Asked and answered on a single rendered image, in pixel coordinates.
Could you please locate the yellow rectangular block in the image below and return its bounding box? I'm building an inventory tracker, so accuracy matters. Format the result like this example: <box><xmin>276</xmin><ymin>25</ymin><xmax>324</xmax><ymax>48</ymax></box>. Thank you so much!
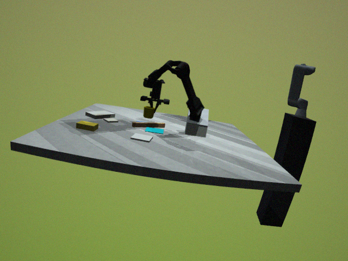
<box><xmin>76</xmin><ymin>121</ymin><xmax>98</xmax><ymax>131</ymax></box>

